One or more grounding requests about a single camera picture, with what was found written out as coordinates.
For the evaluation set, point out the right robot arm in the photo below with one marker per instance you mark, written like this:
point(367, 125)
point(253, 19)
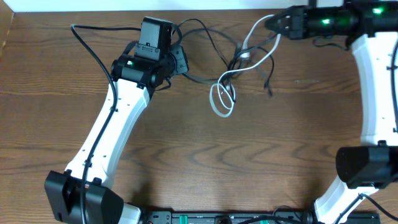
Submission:
point(370, 30)

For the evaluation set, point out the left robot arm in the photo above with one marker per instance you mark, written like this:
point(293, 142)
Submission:
point(83, 192)

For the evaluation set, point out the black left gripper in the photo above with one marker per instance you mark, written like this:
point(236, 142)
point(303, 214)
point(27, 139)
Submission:
point(178, 53)

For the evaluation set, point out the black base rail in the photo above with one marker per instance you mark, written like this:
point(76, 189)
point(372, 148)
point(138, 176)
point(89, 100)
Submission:
point(167, 217)

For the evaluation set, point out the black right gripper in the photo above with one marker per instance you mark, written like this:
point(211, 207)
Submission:
point(298, 29)

